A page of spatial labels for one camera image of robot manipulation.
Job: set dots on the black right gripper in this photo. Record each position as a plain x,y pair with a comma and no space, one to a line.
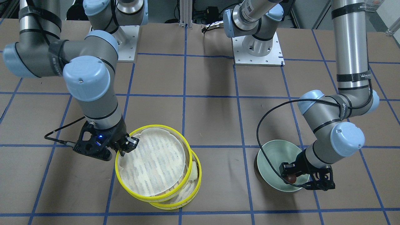
117,135

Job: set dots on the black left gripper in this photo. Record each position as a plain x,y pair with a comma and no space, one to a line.
302,164

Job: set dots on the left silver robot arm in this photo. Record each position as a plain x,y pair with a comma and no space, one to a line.
326,115

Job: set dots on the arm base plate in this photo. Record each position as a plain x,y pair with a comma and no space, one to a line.
126,43
249,51

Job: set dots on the brown steamed bun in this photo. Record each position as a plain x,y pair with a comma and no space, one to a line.
291,178

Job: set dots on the white steamed bun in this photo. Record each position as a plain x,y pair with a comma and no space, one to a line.
194,171

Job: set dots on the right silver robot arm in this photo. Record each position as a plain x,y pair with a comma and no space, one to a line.
87,66

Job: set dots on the light green plate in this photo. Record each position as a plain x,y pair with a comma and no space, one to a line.
277,151

